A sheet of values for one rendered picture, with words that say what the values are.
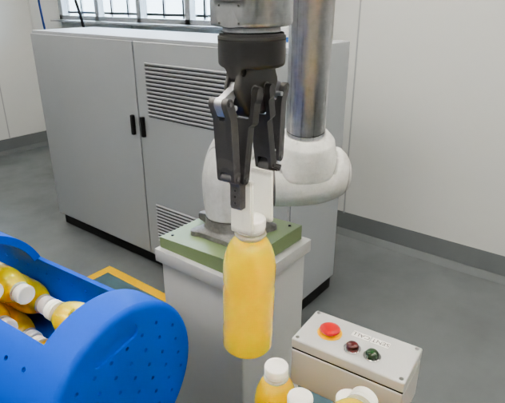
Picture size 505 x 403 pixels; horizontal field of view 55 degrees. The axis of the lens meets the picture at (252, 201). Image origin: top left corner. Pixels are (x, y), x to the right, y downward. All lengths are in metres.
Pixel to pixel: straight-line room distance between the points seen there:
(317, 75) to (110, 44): 2.06
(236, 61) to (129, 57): 2.44
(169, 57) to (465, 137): 1.83
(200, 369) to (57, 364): 0.84
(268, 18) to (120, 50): 2.52
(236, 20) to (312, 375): 0.62
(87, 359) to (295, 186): 0.73
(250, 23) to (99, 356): 0.49
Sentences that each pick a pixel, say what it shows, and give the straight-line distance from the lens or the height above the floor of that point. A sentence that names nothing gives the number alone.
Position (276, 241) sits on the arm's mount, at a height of 1.04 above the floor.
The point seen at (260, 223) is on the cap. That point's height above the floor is 1.39.
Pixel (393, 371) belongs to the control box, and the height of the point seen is 1.10.
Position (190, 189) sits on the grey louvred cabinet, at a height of 0.64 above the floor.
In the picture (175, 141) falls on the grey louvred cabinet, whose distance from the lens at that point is 2.79.
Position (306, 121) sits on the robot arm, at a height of 1.37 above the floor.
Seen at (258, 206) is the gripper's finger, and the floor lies 1.40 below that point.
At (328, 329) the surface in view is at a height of 1.11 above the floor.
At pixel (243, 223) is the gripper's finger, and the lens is 0.59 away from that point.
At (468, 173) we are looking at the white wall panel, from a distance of 3.33.
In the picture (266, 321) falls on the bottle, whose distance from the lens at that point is 0.67.
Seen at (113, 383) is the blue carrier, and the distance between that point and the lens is 0.78.
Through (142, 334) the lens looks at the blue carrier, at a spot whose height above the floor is 1.17.
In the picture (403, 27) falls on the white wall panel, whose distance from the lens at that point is 3.33.
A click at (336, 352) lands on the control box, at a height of 1.10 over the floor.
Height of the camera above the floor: 1.65
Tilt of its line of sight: 23 degrees down
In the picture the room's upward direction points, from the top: straight up
